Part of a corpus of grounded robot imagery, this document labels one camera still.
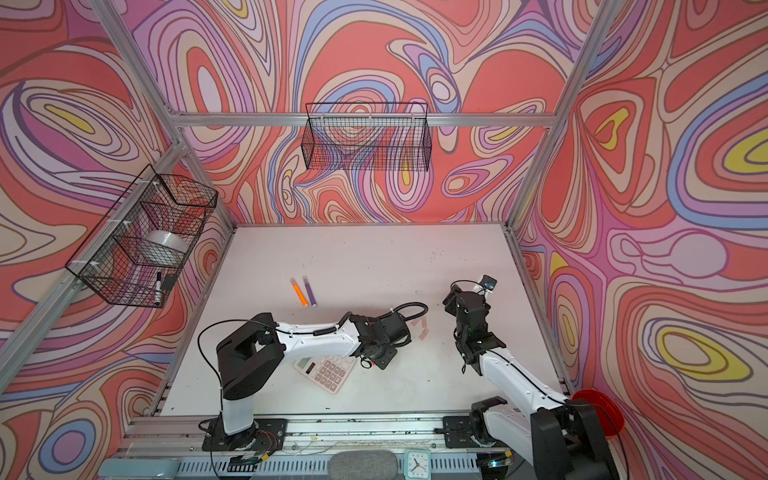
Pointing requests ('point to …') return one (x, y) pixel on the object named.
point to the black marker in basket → (159, 300)
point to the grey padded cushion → (363, 465)
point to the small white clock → (417, 464)
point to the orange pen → (299, 293)
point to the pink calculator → (332, 372)
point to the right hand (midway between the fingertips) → (463, 295)
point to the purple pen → (312, 297)
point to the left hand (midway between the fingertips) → (389, 353)
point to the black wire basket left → (141, 242)
